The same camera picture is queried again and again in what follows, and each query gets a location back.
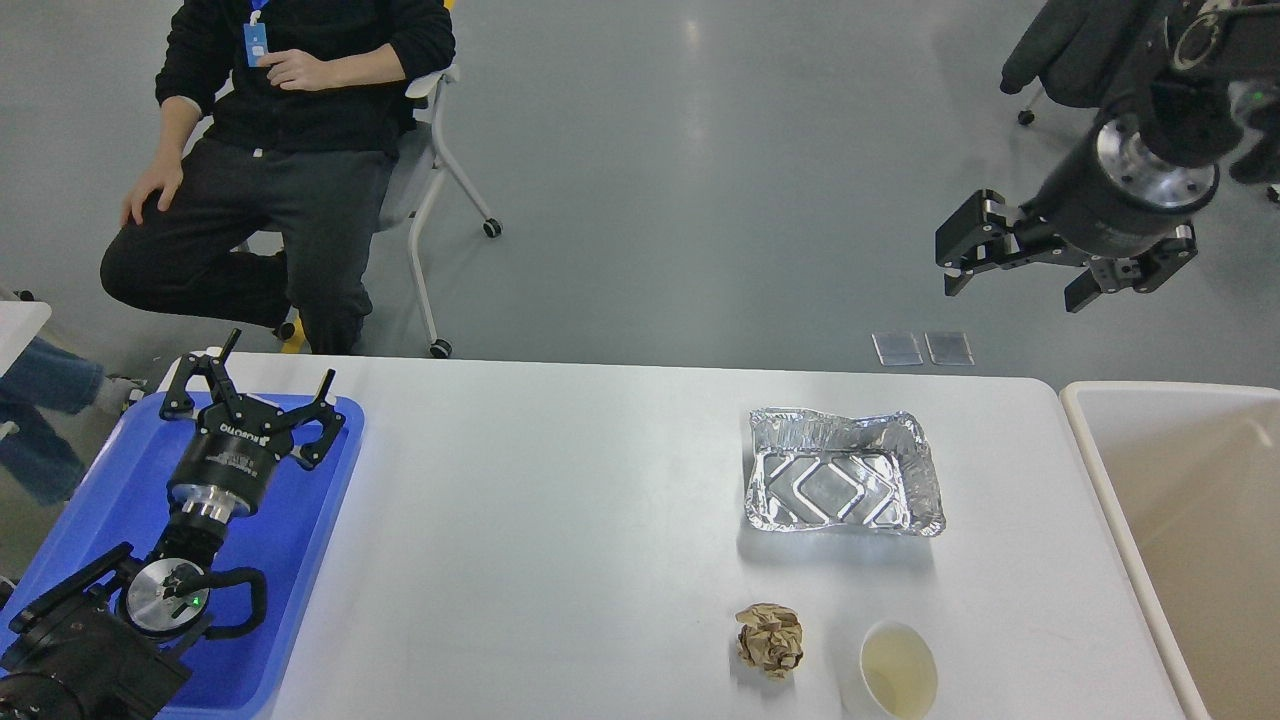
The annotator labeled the white rolling chair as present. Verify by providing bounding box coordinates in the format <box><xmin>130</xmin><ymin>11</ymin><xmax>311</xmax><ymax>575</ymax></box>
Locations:
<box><xmin>232</xmin><ymin>0</ymin><xmax>503</xmax><ymax>359</ymax></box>

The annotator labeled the chair with dark coats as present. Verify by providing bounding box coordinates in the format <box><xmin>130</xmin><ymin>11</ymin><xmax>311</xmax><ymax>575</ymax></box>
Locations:
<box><xmin>1000</xmin><ymin>1</ymin><xmax>1279</xmax><ymax>186</ymax></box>

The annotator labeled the right floor plate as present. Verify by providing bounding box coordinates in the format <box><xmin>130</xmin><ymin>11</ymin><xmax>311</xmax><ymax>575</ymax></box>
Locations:
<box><xmin>924</xmin><ymin>331</ymin><xmax>975</xmax><ymax>366</ymax></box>

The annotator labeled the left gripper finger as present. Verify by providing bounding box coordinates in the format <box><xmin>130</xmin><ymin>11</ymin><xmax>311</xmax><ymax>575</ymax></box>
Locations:
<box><xmin>159</xmin><ymin>328</ymin><xmax>242</xmax><ymax>421</ymax></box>
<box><xmin>270</xmin><ymin>369</ymin><xmax>346</xmax><ymax>471</ymax></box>

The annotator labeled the beige plastic bin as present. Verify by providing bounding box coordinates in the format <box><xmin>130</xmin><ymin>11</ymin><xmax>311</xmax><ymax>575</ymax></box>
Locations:
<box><xmin>1060</xmin><ymin>380</ymin><xmax>1279</xmax><ymax>719</ymax></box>

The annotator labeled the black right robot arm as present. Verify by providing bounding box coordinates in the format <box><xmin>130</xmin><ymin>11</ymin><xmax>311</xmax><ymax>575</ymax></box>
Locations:
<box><xmin>934</xmin><ymin>1</ymin><xmax>1279</xmax><ymax>313</ymax></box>

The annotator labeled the seated person in black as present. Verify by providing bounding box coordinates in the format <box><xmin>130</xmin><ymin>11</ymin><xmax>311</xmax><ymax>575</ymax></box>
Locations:
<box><xmin>100</xmin><ymin>1</ymin><xmax>456</xmax><ymax>355</ymax></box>

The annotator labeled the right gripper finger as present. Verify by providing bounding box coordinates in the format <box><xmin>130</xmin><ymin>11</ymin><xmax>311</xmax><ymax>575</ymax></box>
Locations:
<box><xmin>934</xmin><ymin>190</ymin><xmax>1088</xmax><ymax>297</ymax></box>
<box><xmin>1064</xmin><ymin>224</ymin><xmax>1198</xmax><ymax>313</ymax></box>

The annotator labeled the left floor plate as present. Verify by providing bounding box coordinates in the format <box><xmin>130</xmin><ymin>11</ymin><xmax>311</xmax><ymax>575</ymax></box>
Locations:
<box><xmin>870</xmin><ymin>331</ymin><xmax>924</xmax><ymax>366</ymax></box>

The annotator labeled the white side table corner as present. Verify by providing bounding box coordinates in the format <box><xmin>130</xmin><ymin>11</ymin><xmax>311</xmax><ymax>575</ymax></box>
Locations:
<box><xmin>0</xmin><ymin>299</ymin><xmax>52</xmax><ymax>375</ymax></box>

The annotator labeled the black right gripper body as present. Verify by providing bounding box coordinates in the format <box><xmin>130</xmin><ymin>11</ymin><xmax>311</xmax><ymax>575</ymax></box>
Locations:
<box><xmin>1020</xmin><ymin>113</ymin><xmax>1220</xmax><ymax>259</ymax></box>

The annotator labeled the blue plastic tray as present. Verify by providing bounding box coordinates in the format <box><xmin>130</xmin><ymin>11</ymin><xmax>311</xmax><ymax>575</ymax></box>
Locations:
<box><xmin>0</xmin><ymin>392</ymin><xmax>365</xmax><ymax>719</ymax></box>

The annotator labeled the white paper cup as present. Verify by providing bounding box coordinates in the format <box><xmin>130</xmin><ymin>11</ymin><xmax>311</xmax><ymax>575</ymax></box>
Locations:
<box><xmin>837</xmin><ymin>620</ymin><xmax>940</xmax><ymax>719</ymax></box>

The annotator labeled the aluminium foil tray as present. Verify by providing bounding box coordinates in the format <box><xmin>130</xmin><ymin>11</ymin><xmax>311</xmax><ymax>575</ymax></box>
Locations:
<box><xmin>744</xmin><ymin>407</ymin><xmax>947</xmax><ymax>538</ymax></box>

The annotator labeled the floor plate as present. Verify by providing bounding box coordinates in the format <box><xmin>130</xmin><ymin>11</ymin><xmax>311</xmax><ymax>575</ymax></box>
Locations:
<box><xmin>924</xmin><ymin>331</ymin><xmax>975</xmax><ymax>366</ymax></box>
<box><xmin>870</xmin><ymin>331</ymin><xmax>924</xmax><ymax>366</ymax></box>

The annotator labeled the person leg in jeans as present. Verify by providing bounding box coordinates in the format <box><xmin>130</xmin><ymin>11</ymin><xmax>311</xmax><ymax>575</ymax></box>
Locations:
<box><xmin>1</xmin><ymin>337</ymin><xmax>147</xmax><ymax>507</ymax></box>

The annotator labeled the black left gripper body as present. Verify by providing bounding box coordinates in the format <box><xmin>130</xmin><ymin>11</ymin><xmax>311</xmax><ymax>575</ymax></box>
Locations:
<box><xmin>165</xmin><ymin>389</ymin><xmax>314</xmax><ymax>521</ymax></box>

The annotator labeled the crumpled brown paper ball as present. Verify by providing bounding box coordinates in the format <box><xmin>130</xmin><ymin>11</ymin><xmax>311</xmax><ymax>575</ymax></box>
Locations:
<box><xmin>733</xmin><ymin>603</ymin><xmax>804</xmax><ymax>682</ymax></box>

